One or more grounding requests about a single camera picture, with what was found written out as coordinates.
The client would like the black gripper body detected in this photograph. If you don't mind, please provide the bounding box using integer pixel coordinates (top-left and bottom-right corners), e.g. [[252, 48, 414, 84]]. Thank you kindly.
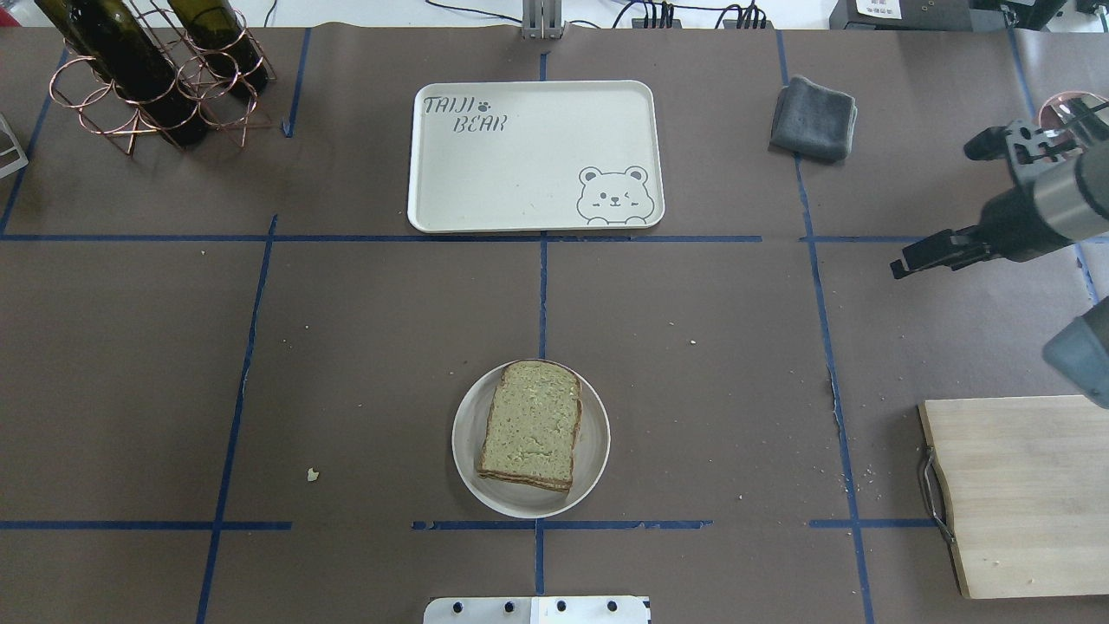
[[975, 190, 1054, 263]]

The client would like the bread slice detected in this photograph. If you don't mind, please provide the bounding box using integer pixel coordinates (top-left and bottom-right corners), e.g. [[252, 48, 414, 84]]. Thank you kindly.
[[477, 360, 582, 493]]

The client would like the white round plate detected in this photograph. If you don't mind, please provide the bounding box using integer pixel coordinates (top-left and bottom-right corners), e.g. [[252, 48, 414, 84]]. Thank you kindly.
[[451, 359, 611, 520]]

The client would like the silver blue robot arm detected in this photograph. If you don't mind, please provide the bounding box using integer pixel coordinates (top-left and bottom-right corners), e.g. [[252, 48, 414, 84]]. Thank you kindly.
[[891, 145, 1108, 408]]

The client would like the cream bear tray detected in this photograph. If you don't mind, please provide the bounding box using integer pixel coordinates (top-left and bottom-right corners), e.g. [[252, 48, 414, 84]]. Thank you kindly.
[[407, 80, 667, 234]]

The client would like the pink bowl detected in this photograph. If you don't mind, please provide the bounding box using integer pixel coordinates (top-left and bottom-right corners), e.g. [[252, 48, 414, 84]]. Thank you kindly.
[[1037, 90, 1108, 130]]

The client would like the metal scoop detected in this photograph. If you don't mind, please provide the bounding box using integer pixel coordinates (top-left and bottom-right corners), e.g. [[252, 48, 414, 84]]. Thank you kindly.
[[1048, 94, 1108, 146]]

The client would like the grey folded cloth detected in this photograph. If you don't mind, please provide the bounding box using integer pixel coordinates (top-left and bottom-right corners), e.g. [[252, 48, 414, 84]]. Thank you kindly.
[[769, 75, 857, 162]]

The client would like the wooden cutting board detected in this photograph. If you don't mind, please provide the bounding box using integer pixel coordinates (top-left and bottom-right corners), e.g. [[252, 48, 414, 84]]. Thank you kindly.
[[918, 395, 1108, 600]]

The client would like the black computer box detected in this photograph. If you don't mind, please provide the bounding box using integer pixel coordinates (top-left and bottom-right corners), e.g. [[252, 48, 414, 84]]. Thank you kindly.
[[827, 1, 1008, 32]]

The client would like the dark wine bottle right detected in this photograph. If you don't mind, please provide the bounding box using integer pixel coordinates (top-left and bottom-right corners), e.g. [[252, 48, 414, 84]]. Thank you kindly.
[[35, 1, 208, 147]]

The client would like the white dish rack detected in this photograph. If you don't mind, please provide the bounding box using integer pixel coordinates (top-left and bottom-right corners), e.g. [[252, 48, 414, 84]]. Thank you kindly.
[[0, 114, 29, 180]]

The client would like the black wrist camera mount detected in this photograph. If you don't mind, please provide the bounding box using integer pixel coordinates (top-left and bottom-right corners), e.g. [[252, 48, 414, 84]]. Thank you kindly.
[[963, 120, 1082, 188]]

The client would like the aluminium frame post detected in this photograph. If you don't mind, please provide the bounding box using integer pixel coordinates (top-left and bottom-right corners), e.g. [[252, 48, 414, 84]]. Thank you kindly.
[[522, 0, 566, 40]]

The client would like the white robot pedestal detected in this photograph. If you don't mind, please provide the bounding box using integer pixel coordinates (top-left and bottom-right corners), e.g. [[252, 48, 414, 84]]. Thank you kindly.
[[423, 595, 652, 623]]

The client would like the copper wire bottle rack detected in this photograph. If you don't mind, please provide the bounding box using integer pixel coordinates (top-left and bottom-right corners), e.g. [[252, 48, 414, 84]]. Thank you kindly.
[[38, 1, 275, 157]]

